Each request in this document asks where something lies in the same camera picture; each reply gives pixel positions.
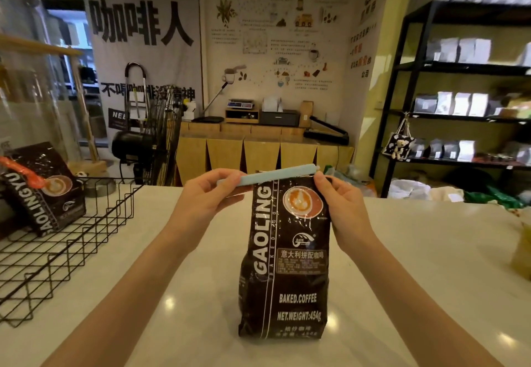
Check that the black printer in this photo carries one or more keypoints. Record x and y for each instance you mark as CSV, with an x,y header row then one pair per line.
x,y
280,118

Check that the black coffee bag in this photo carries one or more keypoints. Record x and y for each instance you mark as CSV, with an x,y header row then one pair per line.
x,y
49,196
286,263

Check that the black metal shelf rack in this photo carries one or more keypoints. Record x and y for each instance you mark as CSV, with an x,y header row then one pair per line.
x,y
419,68

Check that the large clear glass vessel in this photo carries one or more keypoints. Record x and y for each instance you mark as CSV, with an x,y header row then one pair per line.
x,y
29,89

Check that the round metal lid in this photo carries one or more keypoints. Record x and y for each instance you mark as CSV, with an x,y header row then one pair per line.
x,y
101,188

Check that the small digital scale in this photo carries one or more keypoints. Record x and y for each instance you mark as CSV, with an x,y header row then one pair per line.
x,y
240,104

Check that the grey coffee pouch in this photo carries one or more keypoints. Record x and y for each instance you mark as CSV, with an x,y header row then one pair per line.
x,y
436,149
419,149
426,104
450,150

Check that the white banner with black letters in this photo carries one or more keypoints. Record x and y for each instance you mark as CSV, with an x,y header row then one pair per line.
x,y
141,56

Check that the person's left thumb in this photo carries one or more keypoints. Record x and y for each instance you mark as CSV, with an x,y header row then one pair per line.
x,y
234,199

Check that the person's left forearm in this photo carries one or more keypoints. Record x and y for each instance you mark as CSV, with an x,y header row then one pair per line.
x,y
124,300

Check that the black and white plush bag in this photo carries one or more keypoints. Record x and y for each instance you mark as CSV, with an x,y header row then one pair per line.
x,y
398,145

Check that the small wooden box stand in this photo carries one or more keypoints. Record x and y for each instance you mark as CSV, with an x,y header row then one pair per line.
x,y
242,116

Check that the white paper sheets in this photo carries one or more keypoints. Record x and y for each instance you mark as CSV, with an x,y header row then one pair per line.
x,y
271,104

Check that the illustrated coffee wall poster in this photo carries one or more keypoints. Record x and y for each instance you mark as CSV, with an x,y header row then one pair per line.
x,y
282,39

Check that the person's left hand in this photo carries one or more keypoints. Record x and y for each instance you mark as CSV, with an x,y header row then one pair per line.
x,y
199,205

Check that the light blue bag sealing clip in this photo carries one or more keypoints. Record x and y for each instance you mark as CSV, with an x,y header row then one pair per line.
x,y
282,174

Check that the group of white pouches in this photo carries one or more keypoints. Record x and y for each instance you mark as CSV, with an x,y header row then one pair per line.
x,y
460,50

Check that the person's right thumb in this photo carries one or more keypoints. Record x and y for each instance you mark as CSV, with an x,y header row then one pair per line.
x,y
324,196

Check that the wooden counter cabinet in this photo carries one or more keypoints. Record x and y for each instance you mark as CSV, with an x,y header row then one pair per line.
x,y
257,151

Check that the black floor fan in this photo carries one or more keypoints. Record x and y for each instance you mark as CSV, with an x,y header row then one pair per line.
x,y
132,147

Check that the green plastic bag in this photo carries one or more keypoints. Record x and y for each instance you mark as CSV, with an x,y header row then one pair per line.
x,y
498,199

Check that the black heat sealer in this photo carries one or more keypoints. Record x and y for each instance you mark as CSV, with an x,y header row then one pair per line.
x,y
327,132

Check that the brown cardboard box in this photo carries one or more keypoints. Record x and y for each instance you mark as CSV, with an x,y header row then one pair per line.
x,y
306,114

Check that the small white device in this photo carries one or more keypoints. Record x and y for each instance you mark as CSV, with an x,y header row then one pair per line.
x,y
189,110

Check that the white plastic bag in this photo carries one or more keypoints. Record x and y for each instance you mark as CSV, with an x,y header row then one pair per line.
x,y
408,189

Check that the person's right forearm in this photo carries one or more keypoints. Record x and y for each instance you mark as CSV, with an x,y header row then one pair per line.
x,y
410,304

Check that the person's right hand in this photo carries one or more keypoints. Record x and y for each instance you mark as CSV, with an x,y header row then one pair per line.
x,y
350,217

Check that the white coffee pouch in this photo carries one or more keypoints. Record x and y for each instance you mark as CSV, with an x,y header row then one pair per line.
x,y
479,105
444,103
461,104
466,151

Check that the orange bag sealing clip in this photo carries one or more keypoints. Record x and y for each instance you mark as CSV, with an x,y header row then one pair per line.
x,y
25,172

